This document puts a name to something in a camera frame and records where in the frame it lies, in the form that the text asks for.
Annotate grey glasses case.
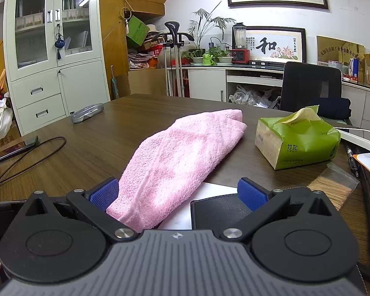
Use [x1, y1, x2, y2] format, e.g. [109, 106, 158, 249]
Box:
[70, 103, 105, 124]

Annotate framed calligraphy with lotus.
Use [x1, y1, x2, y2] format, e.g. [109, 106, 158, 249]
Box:
[243, 26, 307, 64]

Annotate pink towel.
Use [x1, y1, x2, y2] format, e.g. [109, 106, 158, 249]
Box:
[106, 109, 248, 233]

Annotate white metal filing cabinet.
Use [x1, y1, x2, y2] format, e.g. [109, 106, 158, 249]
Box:
[3, 0, 111, 136]

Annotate black leather notebook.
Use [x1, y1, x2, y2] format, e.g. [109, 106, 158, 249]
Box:
[190, 186, 309, 232]

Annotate metal crutch black handle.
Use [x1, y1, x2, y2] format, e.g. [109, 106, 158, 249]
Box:
[164, 21, 195, 97]

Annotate pile of clothes and hats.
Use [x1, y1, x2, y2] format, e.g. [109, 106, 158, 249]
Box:
[128, 25, 167, 70]

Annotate red blender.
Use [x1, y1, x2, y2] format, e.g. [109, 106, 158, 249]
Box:
[231, 22, 251, 65]

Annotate green tissue pack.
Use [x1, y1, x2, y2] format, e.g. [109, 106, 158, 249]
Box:
[254, 105, 342, 171]

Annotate green cardboard box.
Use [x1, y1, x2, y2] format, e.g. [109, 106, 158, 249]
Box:
[126, 15, 150, 47]

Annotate gold plaque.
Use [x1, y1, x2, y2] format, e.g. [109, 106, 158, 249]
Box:
[316, 35, 366, 82]

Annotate clear plastic bags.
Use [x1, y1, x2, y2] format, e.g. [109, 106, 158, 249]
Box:
[228, 85, 281, 108]

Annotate small potted green plant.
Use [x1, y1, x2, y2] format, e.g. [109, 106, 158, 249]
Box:
[208, 46, 234, 65]

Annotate blue white small box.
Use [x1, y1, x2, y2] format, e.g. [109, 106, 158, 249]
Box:
[349, 58, 360, 79]

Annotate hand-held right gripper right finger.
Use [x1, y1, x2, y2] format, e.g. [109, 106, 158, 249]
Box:
[220, 177, 343, 241]

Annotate hanging dreamcatcher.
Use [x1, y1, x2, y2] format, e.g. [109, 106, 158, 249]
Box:
[119, 1, 133, 34]

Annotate printed cardboard box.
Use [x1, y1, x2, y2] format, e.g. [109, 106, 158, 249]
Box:
[0, 123, 22, 151]

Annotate blue hanging ornament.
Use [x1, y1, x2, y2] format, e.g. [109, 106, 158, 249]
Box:
[55, 23, 65, 60]

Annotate black office chair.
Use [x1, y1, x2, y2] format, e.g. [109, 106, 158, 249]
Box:
[279, 62, 343, 113]

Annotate black smartphone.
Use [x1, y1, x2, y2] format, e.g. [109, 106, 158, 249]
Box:
[0, 135, 39, 165]

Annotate black pen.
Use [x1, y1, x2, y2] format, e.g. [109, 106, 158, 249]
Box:
[346, 147, 360, 178]

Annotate white paper sheet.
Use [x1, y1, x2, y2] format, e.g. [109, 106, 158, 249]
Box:
[159, 181, 238, 230]

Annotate tall potted palm plant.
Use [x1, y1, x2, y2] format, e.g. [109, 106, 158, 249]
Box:
[188, 1, 227, 66]

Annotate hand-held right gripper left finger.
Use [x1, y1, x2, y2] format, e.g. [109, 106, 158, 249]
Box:
[24, 177, 140, 241]

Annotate white plastic bag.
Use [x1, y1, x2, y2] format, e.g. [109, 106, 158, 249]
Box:
[0, 105, 13, 144]

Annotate brown cardboard box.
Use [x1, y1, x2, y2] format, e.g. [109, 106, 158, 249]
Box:
[128, 68, 167, 97]

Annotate black cable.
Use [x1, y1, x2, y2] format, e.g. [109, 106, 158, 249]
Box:
[0, 136, 67, 188]

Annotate clear bag of toothpicks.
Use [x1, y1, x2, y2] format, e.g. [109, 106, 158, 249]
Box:
[307, 162, 361, 212]

